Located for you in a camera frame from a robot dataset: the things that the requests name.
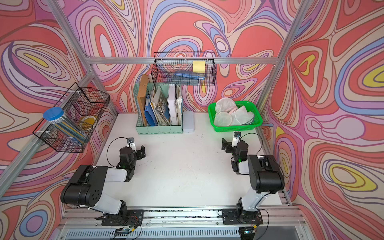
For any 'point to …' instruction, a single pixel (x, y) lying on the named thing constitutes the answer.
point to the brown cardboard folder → (142, 94)
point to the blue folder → (149, 114)
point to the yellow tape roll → (87, 122)
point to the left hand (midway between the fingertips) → (136, 146)
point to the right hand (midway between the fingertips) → (230, 141)
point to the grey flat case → (188, 122)
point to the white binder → (172, 105)
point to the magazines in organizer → (160, 106)
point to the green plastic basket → (250, 107)
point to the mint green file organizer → (140, 130)
